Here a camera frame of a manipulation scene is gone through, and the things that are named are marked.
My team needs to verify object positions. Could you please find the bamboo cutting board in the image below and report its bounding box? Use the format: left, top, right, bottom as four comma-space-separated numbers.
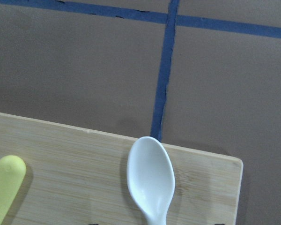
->
0, 113, 243, 225

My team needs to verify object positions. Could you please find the yellow plastic knife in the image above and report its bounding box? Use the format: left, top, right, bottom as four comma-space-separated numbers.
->
0, 155, 26, 224

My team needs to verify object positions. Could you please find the white plastic spoon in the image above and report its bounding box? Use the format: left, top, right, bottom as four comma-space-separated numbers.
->
126, 136, 175, 225

